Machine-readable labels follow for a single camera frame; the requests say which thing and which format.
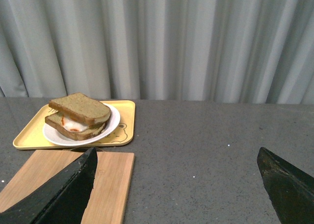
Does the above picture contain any grey curtain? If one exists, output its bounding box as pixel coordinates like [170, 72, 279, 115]
[0, 0, 314, 104]

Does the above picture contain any bread slice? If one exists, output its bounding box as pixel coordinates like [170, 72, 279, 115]
[49, 92, 111, 126]
[45, 112, 106, 140]

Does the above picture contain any white round plate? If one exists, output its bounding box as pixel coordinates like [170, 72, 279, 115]
[43, 103, 121, 147]

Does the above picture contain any yellow bear tray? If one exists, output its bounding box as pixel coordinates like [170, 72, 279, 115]
[13, 100, 135, 150]

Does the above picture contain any fried egg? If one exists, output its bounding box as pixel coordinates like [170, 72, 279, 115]
[61, 115, 89, 133]

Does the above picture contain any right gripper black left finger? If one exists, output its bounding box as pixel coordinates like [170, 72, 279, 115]
[0, 148, 97, 224]

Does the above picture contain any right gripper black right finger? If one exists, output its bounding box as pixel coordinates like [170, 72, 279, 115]
[257, 147, 314, 224]

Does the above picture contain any wooden cutting board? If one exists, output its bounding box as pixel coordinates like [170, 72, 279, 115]
[0, 150, 134, 224]

